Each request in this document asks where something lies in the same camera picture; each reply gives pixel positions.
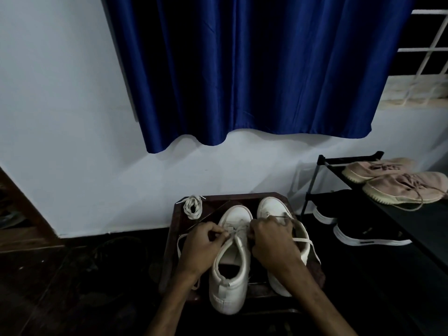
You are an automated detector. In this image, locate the person's right hand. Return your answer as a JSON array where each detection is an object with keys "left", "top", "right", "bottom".
[{"left": 247, "top": 216, "right": 306, "bottom": 278}]

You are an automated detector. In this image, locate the person's left hand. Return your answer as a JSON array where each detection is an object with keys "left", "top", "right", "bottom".
[{"left": 176, "top": 221, "right": 231, "bottom": 281}]

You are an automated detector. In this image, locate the white shoelace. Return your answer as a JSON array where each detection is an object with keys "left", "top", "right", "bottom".
[
  {"left": 176, "top": 215, "right": 322, "bottom": 291},
  {"left": 176, "top": 194, "right": 207, "bottom": 221}
]

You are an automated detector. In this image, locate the person's left forearm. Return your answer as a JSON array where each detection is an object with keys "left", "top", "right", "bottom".
[{"left": 144, "top": 270, "right": 201, "bottom": 336}]

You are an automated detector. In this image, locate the person's right forearm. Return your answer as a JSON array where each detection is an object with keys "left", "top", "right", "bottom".
[{"left": 279, "top": 261, "right": 358, "bottom": 336}]

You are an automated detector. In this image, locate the dark brown plastic stool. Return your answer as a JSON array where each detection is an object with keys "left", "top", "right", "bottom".
[{"left": 158, "top": 192, "right": 327, "bottom": 306}]

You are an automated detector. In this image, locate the black sneaker white sole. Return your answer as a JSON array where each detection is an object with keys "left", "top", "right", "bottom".
[
  {"left": 332, "top": 221, "right": 413, "bottom": 247},
  {"left": 311, "top": 202, "right": 339, "bottom": 226}
]

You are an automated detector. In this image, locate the pink sneaker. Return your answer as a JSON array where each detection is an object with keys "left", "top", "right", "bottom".
[
  {"left": 341, "top": 157, "right": 416, "bottom": 185},
  {"left": 362, "top": 171, "right": 448, "bottom": 211}
]

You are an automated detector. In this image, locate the black shoe rack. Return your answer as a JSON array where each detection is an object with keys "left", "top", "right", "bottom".
[{"left": 300, "top": 150, "right": 448, "bottom": 271}]

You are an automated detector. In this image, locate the blue curtain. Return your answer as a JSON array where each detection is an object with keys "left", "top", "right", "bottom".
[{"left": 103, "top": 0, "right": 417, "bottom": 154}]

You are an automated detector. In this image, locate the grey slipper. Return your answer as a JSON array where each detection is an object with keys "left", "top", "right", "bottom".
[{"left": 0, "top": 209, "right": 28, "bottom": 229}]

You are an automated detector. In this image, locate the white window grille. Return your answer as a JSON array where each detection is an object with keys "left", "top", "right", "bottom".
[{"left": 379, "top": 8, "right": 448, "bottom": 110}]

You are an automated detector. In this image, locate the brown wooden door frame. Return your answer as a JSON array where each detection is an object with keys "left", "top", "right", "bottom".
[{"left": 0, "top": 167, "right": 66, "bottom": 253}]

